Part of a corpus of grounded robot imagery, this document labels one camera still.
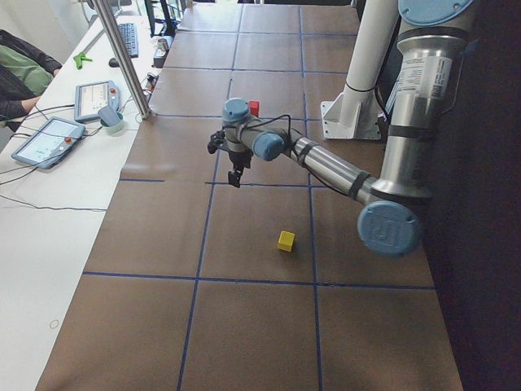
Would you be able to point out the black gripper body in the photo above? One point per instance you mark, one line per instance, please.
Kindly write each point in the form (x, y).
(238, 158)

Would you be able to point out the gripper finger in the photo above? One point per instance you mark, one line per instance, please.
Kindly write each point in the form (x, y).
(233, 178)
(237, 177)

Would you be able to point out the red cube block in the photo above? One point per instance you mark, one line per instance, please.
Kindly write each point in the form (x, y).
(254, 107)

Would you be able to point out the yellow cube block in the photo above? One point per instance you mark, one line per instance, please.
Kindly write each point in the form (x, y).
(286, 241)

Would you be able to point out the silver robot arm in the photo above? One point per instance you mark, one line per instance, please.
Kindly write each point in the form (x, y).
(430, 35)

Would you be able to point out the light blue cup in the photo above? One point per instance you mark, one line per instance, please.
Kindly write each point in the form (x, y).
(111, 120)

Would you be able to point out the metal cylinder cup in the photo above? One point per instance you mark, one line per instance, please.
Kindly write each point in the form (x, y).
(163, 44)

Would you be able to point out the far teach pendant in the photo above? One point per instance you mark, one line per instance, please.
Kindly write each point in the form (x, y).
(91, 97)

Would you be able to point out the teach pendant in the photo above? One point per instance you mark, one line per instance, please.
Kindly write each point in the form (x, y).
(91, 97)
(50, 143)

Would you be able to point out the black keyboard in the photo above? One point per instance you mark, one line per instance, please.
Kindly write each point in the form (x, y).
(129, 35)

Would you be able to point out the green clamp tool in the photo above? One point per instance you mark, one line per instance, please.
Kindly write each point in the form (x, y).
(80, 58)

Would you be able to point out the near teach pendant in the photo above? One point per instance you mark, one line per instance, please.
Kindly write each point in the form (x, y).
(50, 143)

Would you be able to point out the seated person green shirt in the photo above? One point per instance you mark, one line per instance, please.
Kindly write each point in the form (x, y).
(26, 72)

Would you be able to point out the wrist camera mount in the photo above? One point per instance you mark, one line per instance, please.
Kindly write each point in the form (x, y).
(217, 142)

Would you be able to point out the aluminium frame post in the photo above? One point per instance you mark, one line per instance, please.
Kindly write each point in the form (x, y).
(110, 27)

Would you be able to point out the white pedestal column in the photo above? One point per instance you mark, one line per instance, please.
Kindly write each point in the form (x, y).
(353, 114)

